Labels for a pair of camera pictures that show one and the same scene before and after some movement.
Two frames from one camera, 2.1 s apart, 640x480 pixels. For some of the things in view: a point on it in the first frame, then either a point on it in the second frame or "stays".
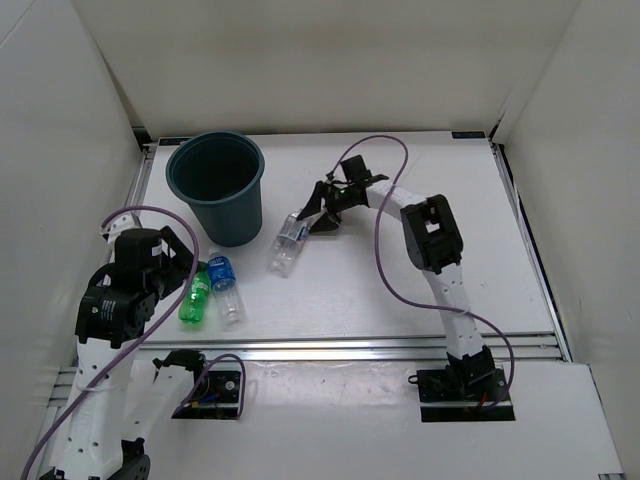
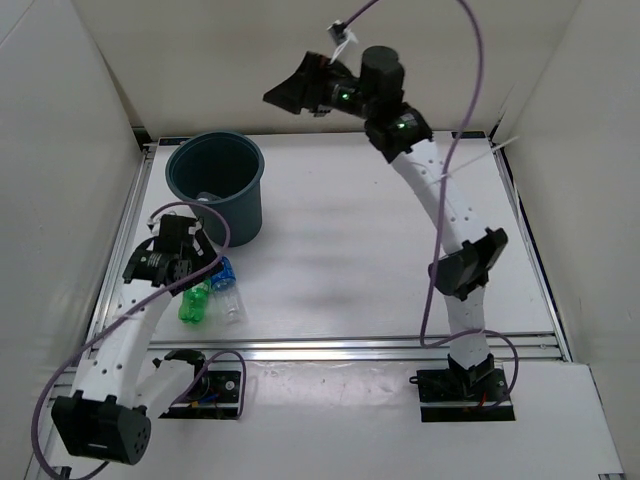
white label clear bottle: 288,245 → 206,196
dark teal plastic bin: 220,175 stays
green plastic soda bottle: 193,305 stays
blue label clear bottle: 230,303 stays
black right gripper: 328,222 → 305,89
